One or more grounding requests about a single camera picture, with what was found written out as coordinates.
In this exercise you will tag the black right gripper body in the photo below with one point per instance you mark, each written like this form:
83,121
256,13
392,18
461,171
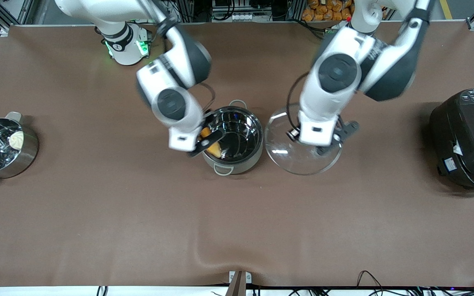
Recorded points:
206,121

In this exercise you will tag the white steamed bun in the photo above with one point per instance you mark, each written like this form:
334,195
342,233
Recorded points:
16,140

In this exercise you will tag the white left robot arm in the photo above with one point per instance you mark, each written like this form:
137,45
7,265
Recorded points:
335,74

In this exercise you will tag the metal table edge bracket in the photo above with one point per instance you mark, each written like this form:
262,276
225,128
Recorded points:
239,279

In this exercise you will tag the steel steamer pot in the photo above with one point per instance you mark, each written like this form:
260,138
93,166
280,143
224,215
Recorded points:
27,156

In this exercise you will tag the yellow corn cob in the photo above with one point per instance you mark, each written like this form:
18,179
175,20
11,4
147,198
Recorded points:
215,150

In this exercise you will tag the long white power strip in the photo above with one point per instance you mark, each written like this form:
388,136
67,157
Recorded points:
245,17

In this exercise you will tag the orange snack packets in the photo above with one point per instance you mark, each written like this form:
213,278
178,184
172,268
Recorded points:
323,10

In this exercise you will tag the brown table mat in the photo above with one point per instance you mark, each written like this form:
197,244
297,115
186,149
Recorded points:
138,230

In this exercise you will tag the glass pot lid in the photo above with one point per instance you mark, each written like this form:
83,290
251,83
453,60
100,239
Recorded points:
286,158

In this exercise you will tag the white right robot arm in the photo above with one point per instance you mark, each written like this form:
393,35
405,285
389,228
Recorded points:
179,74

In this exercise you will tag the stainless steel pot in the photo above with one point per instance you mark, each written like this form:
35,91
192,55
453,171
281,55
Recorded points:
241,135

